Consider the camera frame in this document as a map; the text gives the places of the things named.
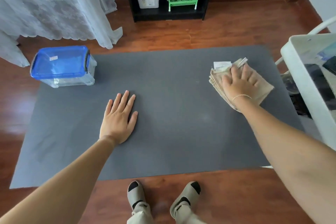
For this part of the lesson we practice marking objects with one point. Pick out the person's left hand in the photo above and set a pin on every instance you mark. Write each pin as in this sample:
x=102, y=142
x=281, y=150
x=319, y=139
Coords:
x=116, y=124

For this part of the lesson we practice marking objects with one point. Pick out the person's right hand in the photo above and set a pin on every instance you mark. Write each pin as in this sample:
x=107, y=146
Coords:
x=239, y=86

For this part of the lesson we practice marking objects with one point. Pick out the person's right little finger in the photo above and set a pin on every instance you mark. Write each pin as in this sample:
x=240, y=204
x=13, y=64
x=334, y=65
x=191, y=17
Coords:
x=255, y=83

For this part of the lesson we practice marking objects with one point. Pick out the person's right middle finger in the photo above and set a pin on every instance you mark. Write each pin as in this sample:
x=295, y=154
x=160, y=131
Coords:
x=245, y=71

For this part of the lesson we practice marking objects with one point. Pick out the person's left middle finger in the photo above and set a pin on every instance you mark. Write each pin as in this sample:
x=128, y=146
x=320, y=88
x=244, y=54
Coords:
x=123, y=101

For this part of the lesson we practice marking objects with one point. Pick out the person's left little finger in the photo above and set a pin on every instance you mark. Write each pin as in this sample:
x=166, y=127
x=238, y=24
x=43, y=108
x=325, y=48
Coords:
x=108, y=107

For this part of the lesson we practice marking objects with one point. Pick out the person's left thumb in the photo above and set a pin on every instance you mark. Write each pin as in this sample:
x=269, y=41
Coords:
x=133, y=121

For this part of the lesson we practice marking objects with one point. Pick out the person's right thumb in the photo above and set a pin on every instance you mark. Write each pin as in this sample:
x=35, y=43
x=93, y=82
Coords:
x=225, y=79

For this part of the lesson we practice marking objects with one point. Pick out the beige cloth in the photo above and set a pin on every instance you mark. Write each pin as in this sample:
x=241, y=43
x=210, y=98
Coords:
x=262, y=87

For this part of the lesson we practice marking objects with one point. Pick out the person's left forearm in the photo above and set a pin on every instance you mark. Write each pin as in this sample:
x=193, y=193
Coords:
x=57, y=187

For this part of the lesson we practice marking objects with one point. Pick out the person's right forearm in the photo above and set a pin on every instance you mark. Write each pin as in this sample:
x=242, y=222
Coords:
x=286, y=147

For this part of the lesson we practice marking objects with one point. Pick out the white paper label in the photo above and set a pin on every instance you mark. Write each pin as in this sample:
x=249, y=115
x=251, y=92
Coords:
x=221, y=65

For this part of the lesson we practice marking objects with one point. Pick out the grey floor mat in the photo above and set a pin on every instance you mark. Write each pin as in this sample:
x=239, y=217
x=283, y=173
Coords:
x=170, y=116

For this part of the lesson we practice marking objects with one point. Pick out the white metal cart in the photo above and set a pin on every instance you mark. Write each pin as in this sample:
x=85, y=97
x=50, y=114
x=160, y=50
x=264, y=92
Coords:
x=299, y=74

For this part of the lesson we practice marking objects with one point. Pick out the clear storage box blue lid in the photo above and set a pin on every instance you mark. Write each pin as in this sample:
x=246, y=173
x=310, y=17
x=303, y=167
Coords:
x=61, y=65

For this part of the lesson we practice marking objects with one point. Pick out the black fabric item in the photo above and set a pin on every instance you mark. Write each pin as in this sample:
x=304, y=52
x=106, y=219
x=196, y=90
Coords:
x=320, y=82

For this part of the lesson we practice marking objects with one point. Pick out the grey left slipper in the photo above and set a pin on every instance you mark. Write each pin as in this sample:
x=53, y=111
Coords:
x=135, y=195

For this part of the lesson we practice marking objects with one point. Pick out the grey slipper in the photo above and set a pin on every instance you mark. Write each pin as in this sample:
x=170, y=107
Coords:
x=186, y=197
x=135, y=195

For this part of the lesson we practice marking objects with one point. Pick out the light blue packet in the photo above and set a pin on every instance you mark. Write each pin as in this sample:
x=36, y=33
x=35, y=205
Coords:
x=328, y=52

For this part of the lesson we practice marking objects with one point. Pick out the grey right slipper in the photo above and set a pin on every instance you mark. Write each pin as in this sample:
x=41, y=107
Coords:
x=186, y=197

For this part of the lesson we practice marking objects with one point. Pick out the beige left trouser leg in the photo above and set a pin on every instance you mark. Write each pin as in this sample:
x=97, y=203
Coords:
x=140, y=214

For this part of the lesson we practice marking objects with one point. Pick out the beige trouser leg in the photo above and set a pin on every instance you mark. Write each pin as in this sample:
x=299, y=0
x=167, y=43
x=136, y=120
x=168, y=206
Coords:
x=189, y=214
x=140, y=214

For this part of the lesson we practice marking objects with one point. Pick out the beige right trouser leg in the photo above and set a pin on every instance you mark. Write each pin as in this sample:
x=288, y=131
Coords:
x=189, y=214

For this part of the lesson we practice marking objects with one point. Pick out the white lace curtain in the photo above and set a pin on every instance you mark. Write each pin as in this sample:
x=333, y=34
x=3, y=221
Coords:
x=49, y=3

